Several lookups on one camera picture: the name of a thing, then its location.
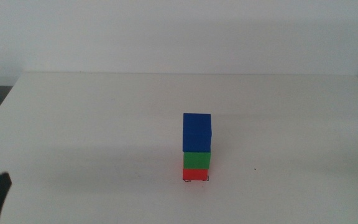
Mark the red cube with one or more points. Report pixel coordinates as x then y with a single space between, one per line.
194 175

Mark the green cube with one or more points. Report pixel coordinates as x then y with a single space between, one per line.
197 160

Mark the blue cube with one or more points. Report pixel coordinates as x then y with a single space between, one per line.
197 132

